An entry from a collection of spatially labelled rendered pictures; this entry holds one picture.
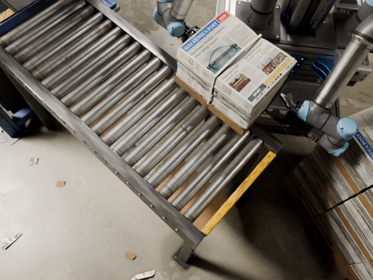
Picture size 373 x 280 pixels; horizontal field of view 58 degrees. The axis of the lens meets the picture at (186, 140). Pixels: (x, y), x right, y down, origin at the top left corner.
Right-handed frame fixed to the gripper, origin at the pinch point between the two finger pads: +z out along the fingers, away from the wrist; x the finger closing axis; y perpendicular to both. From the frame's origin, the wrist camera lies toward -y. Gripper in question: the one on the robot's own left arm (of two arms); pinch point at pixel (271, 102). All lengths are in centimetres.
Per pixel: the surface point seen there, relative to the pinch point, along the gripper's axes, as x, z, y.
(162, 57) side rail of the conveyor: 16, 51, 0
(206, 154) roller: 38.4, 5.0, -1.1
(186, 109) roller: 28.5, 24.7, -0.6
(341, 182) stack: -4, -47, -23
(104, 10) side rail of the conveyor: 15, 91, 0
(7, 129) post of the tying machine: 82, 120, -71
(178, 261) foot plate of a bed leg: 67, -12, -81
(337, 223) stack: 2, -61, -47
